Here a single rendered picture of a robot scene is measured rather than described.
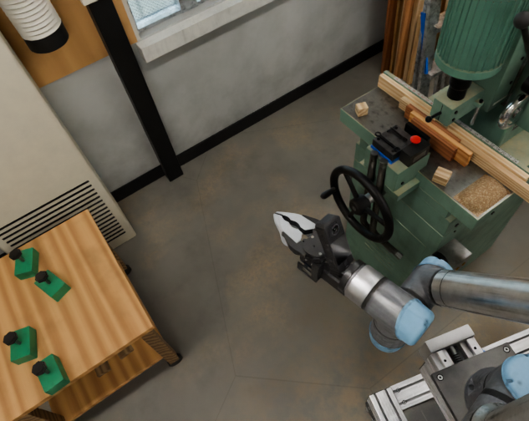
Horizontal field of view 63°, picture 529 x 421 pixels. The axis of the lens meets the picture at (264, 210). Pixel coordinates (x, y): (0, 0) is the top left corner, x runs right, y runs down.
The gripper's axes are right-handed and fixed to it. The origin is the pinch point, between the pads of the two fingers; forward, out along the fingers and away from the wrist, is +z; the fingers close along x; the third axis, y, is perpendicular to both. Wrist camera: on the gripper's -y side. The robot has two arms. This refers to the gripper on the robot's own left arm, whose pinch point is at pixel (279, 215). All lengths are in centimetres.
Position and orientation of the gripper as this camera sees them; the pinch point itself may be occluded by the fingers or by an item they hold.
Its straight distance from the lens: 90.1
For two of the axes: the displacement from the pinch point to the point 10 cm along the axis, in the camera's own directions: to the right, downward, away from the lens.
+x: 7.0, -5.5, 4.5
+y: 0.1, 6.3, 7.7
